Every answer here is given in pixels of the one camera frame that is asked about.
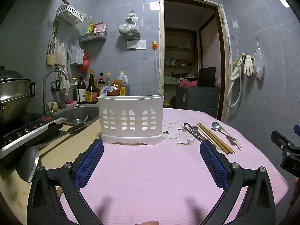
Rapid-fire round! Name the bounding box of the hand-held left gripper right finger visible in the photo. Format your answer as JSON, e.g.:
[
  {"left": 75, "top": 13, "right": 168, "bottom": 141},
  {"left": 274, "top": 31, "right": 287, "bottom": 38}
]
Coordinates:
[{"left": 200, "top": 139, "right": 276, "bottom": 225}]

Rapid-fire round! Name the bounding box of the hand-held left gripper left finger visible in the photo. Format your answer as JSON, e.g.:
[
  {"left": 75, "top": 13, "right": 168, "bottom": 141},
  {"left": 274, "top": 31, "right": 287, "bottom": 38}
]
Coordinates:
[{"left": 26, "top": 139, "right": 105, "bottom": 225}]

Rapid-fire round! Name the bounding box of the steel fork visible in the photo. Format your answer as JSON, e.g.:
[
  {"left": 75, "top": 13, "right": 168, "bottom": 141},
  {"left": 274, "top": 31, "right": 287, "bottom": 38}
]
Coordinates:
[
  {"left": 183, "top": 122, "right": 204, "bottom": 142},
  {"left": 187, "top": 125, "right": 207, "bottom": 143}
]

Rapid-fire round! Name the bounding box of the steel spoon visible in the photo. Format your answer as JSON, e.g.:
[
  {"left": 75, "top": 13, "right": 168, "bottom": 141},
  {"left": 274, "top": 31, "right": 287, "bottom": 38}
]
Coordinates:
[{"left": 211, "top": 122, "right": 237, "bottom": 142}]

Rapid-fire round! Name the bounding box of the white plastic utensil basket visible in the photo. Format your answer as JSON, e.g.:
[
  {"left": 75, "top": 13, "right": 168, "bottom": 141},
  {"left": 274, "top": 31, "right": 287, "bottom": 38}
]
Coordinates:
[{"left": 97, "top": 95, "right": 165, "bottom": 145}]

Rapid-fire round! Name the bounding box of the steel bowl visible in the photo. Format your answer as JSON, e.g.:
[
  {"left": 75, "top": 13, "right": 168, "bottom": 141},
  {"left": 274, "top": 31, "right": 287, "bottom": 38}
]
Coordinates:
[{"left": 70, "top": 115, "right": 91, "bottom": 125}]

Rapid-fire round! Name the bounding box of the pink floral tablecloth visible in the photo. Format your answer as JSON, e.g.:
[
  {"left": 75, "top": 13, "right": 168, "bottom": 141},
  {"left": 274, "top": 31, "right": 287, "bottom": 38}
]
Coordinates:
[{"left": 60, "top": 108, "right": 289, "bottom": 225}]

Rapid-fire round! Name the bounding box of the steel ladle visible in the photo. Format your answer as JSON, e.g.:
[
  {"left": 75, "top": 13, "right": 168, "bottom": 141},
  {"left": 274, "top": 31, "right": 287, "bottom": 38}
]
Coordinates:
[{"left": 17, "top": 145, "right": 40, "bottom": 183}]

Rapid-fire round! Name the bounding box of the grey cabinet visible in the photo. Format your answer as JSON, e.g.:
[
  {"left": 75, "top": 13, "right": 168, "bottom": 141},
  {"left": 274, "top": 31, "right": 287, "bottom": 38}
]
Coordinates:
[{"left": 176, "top": 86, "right": 221, "bottom": 119}]

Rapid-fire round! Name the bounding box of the dark bottle yellow label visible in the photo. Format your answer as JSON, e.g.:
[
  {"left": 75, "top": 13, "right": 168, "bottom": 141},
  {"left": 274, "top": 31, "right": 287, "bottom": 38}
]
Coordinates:
[{"left": 86, "top": 70, "right": 98, "bottom": 104}]

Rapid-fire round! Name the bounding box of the dark bottle white label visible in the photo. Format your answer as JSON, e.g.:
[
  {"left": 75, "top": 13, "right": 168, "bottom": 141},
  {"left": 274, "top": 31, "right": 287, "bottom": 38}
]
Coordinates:
[{"left": 76, "top": 72, "right": 88, "bottom": 104}]

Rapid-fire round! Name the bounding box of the blue white snack bag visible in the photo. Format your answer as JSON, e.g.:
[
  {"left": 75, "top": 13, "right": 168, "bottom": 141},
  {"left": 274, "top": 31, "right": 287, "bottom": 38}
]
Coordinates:
[{"left": 100, "top": 85, "right": 115, "bottom": 97}]

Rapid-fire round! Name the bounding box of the black induction cooker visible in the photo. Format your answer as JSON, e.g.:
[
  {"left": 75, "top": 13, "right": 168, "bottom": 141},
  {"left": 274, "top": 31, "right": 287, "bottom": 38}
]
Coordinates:
[{"left": 0, "top": 116, "right": 68, "bottom": 160}]

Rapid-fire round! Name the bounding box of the small clear plastic bag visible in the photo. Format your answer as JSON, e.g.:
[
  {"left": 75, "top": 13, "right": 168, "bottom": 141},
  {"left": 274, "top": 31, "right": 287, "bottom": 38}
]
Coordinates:
[{"left": 253, "top": 41, "right": 264, "bottom": 80}]

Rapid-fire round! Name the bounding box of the dark bottle red label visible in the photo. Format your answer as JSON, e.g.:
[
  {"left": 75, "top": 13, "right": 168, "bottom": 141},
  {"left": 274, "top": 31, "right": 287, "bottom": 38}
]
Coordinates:
[{"left": 97, "top": 73, "right": 105, "bottom": 92}]

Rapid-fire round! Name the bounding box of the brown snack bag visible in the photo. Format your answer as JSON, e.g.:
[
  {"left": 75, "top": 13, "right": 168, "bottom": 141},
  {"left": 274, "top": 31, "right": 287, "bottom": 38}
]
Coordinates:
[{"left": 109, "top": 80, "right": 123, "bottom": 96}]

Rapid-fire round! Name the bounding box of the cream rubber glove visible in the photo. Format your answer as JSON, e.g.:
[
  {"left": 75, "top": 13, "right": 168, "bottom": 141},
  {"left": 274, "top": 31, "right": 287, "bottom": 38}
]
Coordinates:
[
  {"left": 242, "top": 54, "right": 255, "bottom": 77},
  {"left": 230, "top": 53, "right": 246, "bottom": 80}
]

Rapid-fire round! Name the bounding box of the steel kitchen faucet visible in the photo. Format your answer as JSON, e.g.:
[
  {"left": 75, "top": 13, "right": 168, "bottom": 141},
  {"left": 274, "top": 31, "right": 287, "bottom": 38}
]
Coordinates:
[{"left": 42, "top": 68, "right": 69, "bottom": 116}]

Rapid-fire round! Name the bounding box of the white hanging dishcloth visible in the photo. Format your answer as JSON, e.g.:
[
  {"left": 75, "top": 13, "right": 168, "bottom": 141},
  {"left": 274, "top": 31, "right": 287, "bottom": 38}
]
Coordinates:
[{"left": 57, "top": 70, "right": 71, "bottom": 96}]

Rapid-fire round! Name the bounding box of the red cloth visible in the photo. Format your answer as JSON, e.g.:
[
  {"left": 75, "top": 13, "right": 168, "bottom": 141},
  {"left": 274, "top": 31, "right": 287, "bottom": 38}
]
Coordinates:
[{"left": 179, "top": 78, "right": 198, "bottom": 87}]

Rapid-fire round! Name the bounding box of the black monitor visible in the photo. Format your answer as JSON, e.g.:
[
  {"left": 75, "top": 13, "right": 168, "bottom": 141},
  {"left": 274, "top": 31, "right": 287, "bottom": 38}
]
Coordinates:
[{"left": 198, "top": 67, "right": 216, "bottom": 88}]

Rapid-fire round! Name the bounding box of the cooking oil jug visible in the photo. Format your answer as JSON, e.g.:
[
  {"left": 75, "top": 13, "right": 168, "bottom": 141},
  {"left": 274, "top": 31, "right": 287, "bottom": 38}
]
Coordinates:
[{"left": 117, "top": 71, "right": 130, "bottom": 96}]

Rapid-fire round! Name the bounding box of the steel cooking pot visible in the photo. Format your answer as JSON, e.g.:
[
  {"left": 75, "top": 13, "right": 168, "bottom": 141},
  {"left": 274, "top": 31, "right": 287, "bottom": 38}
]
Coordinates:
[{"left": 0, "top": 66, "right": 36, "bottom": 122}]

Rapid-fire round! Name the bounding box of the beige hanging cloth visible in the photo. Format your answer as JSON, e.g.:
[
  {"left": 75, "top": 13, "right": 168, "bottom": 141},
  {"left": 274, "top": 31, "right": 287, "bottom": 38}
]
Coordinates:
[{"left": 54, "top": 42, "right": 67, "bottom": 65}]

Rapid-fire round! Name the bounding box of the bamboo pot brush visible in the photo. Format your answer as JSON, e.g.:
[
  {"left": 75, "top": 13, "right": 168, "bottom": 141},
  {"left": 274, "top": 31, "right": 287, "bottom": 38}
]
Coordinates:
[{"left": 46, "top": 27, "right": 58, "bottom": 65}]

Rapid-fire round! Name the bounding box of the wooden shelf unit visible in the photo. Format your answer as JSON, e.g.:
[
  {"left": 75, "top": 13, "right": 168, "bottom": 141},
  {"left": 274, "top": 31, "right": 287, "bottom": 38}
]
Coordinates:
[{"left": 164, "top": 28, "right": 197, "bottom": 85}]

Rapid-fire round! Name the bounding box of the red seasoning packet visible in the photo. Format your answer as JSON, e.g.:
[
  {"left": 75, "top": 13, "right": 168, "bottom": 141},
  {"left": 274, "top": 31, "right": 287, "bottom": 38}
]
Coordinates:
[{"left": 93, "top": 23, "right": 107, "bottom": 33}]

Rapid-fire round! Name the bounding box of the clear hanging plastic bag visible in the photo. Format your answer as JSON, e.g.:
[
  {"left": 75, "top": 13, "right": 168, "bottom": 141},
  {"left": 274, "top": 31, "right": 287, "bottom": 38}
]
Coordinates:
[{"left": 118, "top": 10, "right": 140, "bottom": 39}]

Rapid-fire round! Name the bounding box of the black-handled kitchen knife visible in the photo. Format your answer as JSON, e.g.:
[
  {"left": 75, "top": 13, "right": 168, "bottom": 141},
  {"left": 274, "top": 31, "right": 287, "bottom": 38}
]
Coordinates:
[{"left": 63, "top": 122, "right": 91, "bottom": 134}]

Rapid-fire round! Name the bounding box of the white flexible hose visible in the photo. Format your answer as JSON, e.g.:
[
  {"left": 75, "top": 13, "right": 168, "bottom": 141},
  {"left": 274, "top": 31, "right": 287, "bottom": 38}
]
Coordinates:
[{"left": 226, "top": 63, "right": 243, "bottom": 107}]

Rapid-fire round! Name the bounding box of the white wall holder box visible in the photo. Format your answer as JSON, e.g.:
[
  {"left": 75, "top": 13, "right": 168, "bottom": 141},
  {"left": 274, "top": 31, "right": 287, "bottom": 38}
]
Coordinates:
[{"left": 70, "top": 45, "right": 85, "bottom": 65}]

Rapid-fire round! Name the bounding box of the wooden door frame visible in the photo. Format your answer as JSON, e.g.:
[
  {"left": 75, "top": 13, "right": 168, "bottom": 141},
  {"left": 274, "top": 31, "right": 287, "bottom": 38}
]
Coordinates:
[{"left": 158, "top": 0, "right": 232, "bottom": 123}]

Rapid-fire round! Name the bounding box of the grey wall shelf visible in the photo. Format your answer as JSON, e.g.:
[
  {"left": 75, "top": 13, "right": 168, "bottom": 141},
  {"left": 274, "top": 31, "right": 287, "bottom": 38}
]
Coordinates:
[{"left": 79, "top": 31, "right": 108, "bottom": 43}]

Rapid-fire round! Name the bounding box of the white wall switch outlet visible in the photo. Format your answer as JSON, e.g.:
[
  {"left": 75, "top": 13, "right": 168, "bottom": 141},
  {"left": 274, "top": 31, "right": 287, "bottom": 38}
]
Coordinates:
[{"left": 127, "top": 40, "right": 147, "bottom": 50}]

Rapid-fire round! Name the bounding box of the white slotted wall basket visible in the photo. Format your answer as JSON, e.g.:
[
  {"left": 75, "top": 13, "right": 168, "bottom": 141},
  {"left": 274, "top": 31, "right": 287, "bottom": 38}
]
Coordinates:
[{"left": 56, "top": 3, "right": 86, "bottom": 25}]

